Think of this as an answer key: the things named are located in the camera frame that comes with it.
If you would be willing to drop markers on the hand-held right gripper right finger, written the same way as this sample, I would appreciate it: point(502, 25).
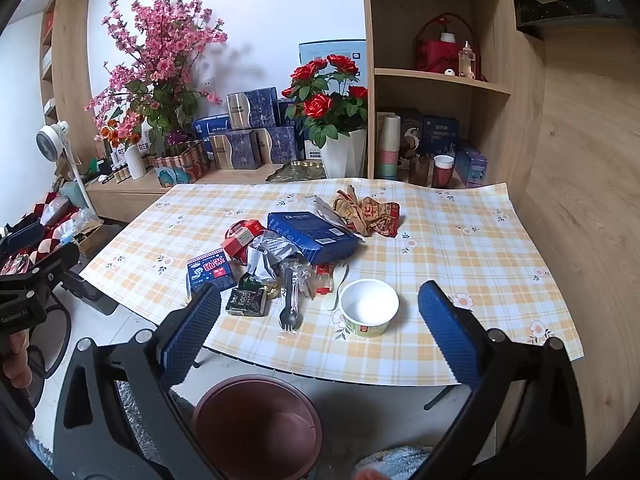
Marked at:
point(447, 335)

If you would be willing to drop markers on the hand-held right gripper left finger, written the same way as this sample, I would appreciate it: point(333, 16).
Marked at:
point(192, 332)

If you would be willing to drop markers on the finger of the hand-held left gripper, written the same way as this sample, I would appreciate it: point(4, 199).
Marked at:
point(25, 235)
point(52, 260)

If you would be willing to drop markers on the dark green packet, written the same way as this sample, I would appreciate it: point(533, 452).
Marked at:
point(245, 300)

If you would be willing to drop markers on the small blue carton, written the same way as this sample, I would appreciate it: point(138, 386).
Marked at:
point(210, 270)

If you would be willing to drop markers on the white paper bowl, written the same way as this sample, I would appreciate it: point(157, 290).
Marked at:
point(367, 305)

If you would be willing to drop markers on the black spork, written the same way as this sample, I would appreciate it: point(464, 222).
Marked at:
point(289, 310)

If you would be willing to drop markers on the small red box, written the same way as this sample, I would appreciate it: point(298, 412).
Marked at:
point(237, 244)

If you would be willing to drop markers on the white plastic bag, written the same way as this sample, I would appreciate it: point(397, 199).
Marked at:
point(267, 255)

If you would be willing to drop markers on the pink plastic bin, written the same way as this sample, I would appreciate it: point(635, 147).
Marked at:
point(260, 430)

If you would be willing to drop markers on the red sachet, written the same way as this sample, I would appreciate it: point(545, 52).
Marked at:
point(322, 280)

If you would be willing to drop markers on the blue coffee box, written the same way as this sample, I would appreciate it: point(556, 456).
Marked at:
point(310, 237)

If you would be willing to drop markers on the person's left hand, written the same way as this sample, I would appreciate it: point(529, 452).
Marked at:
point(17, 360)

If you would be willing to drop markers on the red argyle cloth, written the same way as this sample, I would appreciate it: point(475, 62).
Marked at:
point(50, 240)

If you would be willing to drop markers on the dark grey hard case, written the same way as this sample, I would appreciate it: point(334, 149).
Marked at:
point(92, 292)

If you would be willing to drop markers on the folding table with plaid cloth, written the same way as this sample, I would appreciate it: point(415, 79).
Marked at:
point(450, 240)

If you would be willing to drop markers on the white desk fan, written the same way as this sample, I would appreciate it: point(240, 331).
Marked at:
point(50, 139)

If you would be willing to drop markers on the row of small bottles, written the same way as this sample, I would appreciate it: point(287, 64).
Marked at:
point(120, 172)

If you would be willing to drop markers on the white plastic spoon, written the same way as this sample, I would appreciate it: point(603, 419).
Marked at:
point(335, 294)

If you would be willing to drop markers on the white ceramic vase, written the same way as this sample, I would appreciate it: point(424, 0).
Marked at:
point(135, 162)

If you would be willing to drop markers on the light blue fluffy slipper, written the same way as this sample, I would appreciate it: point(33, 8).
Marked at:
point(395, 462)

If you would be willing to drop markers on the crumpled brown paper wrapper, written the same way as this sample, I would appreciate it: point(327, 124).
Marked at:
point(370, 215)

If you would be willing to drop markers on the teal ceramic dish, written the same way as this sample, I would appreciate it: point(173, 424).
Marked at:
point(175, 177)

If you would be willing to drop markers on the red paper cup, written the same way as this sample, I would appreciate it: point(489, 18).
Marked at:
point(443, 172)

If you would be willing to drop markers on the brown striped planter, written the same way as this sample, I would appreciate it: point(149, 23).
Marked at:
point(180, 159)

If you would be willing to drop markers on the brown glass tumbler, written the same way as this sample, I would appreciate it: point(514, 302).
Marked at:
point(419, 171)

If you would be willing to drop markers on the white plastic packet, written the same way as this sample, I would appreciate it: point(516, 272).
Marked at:
point(327, 212)

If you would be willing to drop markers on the purple blue box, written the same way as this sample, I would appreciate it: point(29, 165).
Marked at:
point(470, 165)

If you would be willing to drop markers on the blue patterned tea box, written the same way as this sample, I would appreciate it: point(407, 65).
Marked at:
point(260, 107)
point(240, 150)
point(280, 145)

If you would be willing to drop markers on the green leaf-shaped tray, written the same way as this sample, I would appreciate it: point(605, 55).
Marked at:
point(295, 171)

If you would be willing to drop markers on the stack of pastel cups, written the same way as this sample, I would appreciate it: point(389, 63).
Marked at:
point(388, 145)

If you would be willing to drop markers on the dark blue box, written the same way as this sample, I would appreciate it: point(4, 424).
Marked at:
point(441, 135)

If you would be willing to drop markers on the dark box with figure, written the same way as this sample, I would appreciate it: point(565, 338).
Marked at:
point(411, 132)

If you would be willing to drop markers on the white angular vase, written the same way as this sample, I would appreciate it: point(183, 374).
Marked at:
point(342, 157)

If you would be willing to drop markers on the flat blue box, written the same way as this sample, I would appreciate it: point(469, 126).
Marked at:
point(210, 126)

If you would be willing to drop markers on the wooden shelf unit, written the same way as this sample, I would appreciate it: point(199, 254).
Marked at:
point(492, 125)

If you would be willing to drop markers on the blue and white box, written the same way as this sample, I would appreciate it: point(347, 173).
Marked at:
point(312, 151)

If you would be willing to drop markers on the pink blossom plant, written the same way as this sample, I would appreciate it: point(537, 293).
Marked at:
point(160, 45)

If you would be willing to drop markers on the red rose plant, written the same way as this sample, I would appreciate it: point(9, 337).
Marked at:
point(320, 105)

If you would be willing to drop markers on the clear glass bottle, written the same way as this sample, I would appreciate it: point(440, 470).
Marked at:
point(467, 62)

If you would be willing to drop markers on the red gift basket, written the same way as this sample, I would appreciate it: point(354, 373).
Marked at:
point(435, 55)

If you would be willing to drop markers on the light blue carton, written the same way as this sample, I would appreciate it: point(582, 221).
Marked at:
point(320, 50)

